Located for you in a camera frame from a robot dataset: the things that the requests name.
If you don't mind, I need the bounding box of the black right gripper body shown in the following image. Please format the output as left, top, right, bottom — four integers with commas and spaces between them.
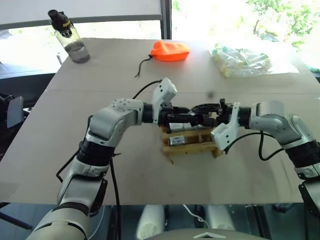
214, 98, 236, 126

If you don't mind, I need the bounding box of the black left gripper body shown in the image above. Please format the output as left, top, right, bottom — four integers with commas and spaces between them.
158, 102, 177, 134

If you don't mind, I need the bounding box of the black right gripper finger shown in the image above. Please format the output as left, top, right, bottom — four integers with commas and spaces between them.
190, 102, 221, 114
199, 115, 219, 127

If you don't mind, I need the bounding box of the wooden tray with parts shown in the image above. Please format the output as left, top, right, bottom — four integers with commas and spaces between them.
161, 121, 224, 166

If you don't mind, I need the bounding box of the clear plastic bag of items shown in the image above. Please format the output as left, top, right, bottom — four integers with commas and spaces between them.
208, 42, 300, 79

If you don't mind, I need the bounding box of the orange fabric pouch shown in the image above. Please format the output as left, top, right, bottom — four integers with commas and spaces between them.
149, 40, 191, 62

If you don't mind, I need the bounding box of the white rounded robot leg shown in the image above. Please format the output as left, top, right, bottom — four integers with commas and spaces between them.
136, 204, 166, 240
204, 204, 236, 232

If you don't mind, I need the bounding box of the green object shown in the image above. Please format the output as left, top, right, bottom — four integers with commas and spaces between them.
306, 63, 320, 74

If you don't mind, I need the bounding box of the clear water bottle black cap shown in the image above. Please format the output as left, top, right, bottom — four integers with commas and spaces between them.
47, 9, 91, 65

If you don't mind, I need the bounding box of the grey robot torso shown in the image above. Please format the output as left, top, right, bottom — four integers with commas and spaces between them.
149, 226, 254, 240

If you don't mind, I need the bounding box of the dark chair with grey panel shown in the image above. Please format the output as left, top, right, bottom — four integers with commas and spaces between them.
0, 93, 33, 131

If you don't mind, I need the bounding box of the small silver camera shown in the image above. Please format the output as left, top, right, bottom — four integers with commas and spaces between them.
169, 122, 198, 131
168, 135, 188, 147

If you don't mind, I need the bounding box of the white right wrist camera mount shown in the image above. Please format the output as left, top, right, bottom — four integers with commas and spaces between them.
210, 101, 241, 151

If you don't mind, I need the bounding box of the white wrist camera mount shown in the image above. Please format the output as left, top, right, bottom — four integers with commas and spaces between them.
210, 101, 241, 151
150, 77, 179, 126

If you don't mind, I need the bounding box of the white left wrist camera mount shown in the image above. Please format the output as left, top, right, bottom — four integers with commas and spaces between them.
150, 77, 179, 126

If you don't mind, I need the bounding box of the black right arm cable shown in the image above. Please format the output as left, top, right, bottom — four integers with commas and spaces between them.
223, 131, 287, 162

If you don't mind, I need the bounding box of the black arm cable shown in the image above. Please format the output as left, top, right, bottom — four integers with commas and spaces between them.
223, 131, 287, 162
55, 79, 163, 240

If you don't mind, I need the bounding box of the dark pouch drawstring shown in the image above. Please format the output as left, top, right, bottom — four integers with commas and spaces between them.
134, 55, 153, 78

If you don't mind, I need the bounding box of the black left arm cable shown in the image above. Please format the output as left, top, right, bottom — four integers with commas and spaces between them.
55, 79, 163, 240

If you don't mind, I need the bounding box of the dark window frame post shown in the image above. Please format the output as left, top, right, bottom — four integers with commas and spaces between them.
159, 0, 173, 41

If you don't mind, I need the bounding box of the thin white cable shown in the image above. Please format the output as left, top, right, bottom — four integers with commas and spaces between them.
181, 204, 209, 224

